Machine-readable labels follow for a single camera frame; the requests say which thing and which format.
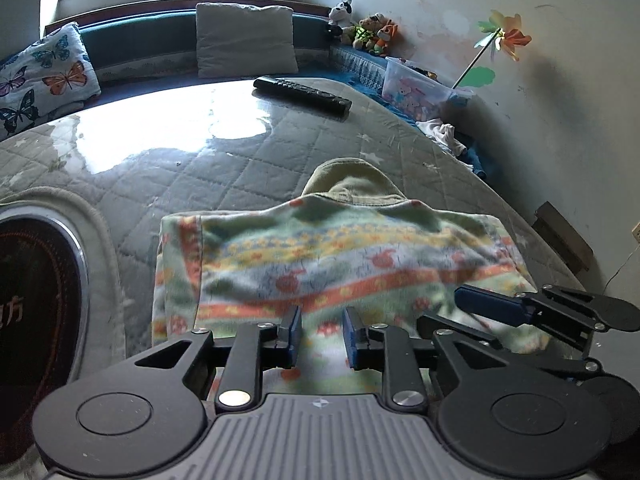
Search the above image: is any butterfly print pillow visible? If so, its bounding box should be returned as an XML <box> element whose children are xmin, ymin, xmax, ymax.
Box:
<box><xmin>0</xmin><ymin>21</ymin><xmax>102</xmax><ymax>142</ymax></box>

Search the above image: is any orange plush toy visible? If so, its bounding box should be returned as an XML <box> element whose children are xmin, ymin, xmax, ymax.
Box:
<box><xmin>374</xmin><ymin>19</ymin><xmax>402</xmax><ymax>57</ymax></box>

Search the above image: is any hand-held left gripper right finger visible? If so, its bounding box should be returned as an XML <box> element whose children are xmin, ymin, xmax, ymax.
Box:
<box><xmin>341</xmin><ymin>306</ymin><xmax>501</xmax><ymax>407</ymax></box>

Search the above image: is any brown wooden board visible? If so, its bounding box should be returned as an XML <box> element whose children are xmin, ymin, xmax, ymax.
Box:
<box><xmin>534</xmin><ymin>201</ymin><xmax>595</xmax><ymax>275</ymax></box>

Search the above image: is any white cloth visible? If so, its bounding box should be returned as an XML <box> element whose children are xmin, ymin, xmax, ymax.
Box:
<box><xmin>416</xmin><ymin>119</ymin><xmax>468</xmax><ymax>156</ymax></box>

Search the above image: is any plain grey pillow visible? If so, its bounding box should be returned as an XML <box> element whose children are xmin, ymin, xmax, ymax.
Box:
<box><xmin>195</xmin><ymin>2</ymin><xmax>299</xmax><ymax>79</ymax></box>

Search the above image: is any black and white cow plush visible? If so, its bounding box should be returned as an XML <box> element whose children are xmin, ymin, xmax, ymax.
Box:
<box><xmin>327</xmin><ymin>0</ymin><xmax>355</xmax><ymax>38</ymax></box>

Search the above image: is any round black cooktop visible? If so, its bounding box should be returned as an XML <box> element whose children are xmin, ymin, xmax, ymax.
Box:
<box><xmin>0</xmin><ymin>187</ymin><xmax>126</xmax><ymax>471</ymax></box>

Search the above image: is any pastel patterned fleece jacket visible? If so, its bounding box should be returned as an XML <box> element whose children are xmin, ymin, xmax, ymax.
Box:
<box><xmin>151</xmin><ymin>157</ymin><xmax>548</xmax><ymax>396</ymax></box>

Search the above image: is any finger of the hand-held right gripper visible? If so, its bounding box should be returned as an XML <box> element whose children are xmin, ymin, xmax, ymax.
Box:
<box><xmin>417</xmin><ymin>312</ymin><xmax>603</xmax><ymax>381</ymax></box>
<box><xmin>454</xmin><ymin>284</ymin><xmax>601</xmax><ymax>353</ymax></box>

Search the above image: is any black remote control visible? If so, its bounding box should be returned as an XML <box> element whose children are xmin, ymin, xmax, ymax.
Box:
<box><xmin>252</xmin><ymin>76</ymin><xmax>353</xmax><ymax>120</ymax></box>

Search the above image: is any bear plush in green vest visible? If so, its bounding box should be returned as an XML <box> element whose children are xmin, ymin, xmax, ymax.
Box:
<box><xmin>352</xmin><ymin>12</ymin><xmax>383</xmax><ymax>51</ymax></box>

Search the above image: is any colourful paper pinwheel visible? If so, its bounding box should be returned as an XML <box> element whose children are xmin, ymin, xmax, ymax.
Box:
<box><xmin>452</xmin><ymin>9</ymin><xmax>533</xmax><ymax>90</ymax></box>

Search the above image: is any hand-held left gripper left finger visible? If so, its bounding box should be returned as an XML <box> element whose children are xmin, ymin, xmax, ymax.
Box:
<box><xmin>135</xmin><ymin>305</ymin><xmax>303</xmax><ymax>407</ymax></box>

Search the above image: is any grey quilted star table cover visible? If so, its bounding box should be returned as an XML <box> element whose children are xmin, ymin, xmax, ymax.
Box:
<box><xmin>0</xmin><ymin>76</ymin><xmax>640</xmax><ymax>480</ymax></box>

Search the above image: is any clear plastic storage box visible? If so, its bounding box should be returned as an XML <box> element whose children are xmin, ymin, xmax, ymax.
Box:
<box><xmin>382</xmin><ymin>56</ymin><xmax>473</xmax><ymax>123</ymax></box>

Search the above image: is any blue bench sofa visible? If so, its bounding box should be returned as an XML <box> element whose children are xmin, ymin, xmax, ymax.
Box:
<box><xmin>0</xmin><ymin>2</ymin><xmax>488</xmax><ymax>181</ymax></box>

